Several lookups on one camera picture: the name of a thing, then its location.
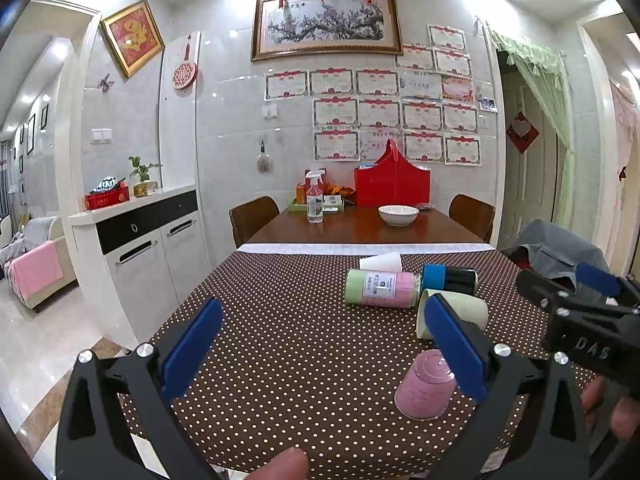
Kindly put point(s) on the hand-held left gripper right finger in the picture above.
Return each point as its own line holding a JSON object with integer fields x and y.
{"x": 460, "y": 350}

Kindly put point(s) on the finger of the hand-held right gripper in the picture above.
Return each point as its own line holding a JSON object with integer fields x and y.
{"x": 597, "y": 279}
{"x": 542, "y": 287}

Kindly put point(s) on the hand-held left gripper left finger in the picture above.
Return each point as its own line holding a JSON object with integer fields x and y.
{"x": 192, "y": 350}

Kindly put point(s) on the cream paper cup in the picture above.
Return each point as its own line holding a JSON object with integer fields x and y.
{"x": 472, "y": 312}

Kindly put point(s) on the pink plastic cup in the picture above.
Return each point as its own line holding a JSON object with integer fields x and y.
{"x": 422, "y": 390}

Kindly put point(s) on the black cup with blue band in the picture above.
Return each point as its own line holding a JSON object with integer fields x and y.
{"x": 452, "y": 280}

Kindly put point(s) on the green and pink cup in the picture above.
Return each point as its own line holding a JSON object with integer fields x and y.
{"x": 382, "y": 287}

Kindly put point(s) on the white paper cup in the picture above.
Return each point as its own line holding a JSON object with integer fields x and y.
{"x": 380, "y": 261}

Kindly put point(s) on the person's right hand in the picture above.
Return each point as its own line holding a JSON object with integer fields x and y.
{"x": 625, "y": 412}

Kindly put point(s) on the person's left hand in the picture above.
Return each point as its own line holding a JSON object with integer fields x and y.
{"x": 277, "y": 466}

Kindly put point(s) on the grey garment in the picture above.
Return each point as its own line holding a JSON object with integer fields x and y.
{"x": 555, "y": 250}

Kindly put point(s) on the white and black cabinet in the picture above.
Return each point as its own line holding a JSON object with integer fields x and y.
{"x": 140, "y": 280}

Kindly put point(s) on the white door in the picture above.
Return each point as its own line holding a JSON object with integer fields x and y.
{"x": 530, "y": 190}

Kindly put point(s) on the brown wooden chair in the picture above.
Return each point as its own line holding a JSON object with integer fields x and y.
{"x": 472, "y": 215}
{"x": 252, "y": 220}

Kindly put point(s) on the brown polka dot tablecloth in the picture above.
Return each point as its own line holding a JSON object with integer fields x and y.
{"x": 300, "y": 340}

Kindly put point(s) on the pink curtain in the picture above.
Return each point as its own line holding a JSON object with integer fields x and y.
{"x": 625, "y": 160}

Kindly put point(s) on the white bowl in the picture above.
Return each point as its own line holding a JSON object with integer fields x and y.
{"x": 398, "y": 214}

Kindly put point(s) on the red diamond door decoration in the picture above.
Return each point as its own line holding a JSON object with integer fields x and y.
{"x": 522, "y": 132}

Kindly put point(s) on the wooden dining table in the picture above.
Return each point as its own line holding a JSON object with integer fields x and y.
{"x": 350, "y": 230}

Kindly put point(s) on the red basket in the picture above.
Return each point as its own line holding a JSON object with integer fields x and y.
{"x": 107, "y": 200}

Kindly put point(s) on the green door curtain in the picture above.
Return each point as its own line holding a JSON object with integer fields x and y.
{"x": 555, "y": 110}

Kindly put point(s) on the pink towel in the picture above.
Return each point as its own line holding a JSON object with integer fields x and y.
{"x": 37, "y": 267}

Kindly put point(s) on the green tray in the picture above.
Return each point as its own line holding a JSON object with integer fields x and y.
{"x": 297, "y": 206}

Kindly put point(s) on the red gift bag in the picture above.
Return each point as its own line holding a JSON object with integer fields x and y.
{"x": 392, "y": 185}

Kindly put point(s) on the potted green plant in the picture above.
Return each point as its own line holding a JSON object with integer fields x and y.
{"x": 142, "y": 170}

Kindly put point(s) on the clear spray bottle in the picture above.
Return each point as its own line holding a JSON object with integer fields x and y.
{"x": 315, "y": 202}

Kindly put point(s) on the beige sofa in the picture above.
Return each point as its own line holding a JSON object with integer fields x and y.
{"x": 40, "y": 230}

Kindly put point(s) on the small white box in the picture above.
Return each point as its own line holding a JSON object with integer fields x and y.
{"x": 332, "y": 201}

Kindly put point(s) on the plate of orange snacks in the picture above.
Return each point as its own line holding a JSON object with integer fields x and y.
{"x": 340, "y": 190}

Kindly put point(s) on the round red hanging ornament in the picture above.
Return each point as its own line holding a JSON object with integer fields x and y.
{"x": 185, "y": 75}

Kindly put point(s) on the red and gold framed picture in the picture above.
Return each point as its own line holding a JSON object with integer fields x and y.
{"x": 132, "y": 37}

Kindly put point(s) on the framed plum blossom painting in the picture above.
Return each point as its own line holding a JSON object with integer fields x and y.
{"x": 325, "y": 22}

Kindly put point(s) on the white hanging wall pouch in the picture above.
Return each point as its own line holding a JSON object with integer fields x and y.
{"x": 264, "y": 161}

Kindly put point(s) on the white wall switch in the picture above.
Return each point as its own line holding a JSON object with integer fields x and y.
{"x": 271, "y": 112}
{"x": 102, "y": 135}

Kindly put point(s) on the group of wall certificates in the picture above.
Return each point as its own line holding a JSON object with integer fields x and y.
{"x": 380, "y": 115}

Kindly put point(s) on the black picture frame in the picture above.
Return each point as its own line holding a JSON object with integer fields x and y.
{"x": 31, "y": 134}
{"x": 44, "y": 118}

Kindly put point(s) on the purple butterfly wall decoration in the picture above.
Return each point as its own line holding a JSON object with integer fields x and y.
{"x": 105, "y": 82}

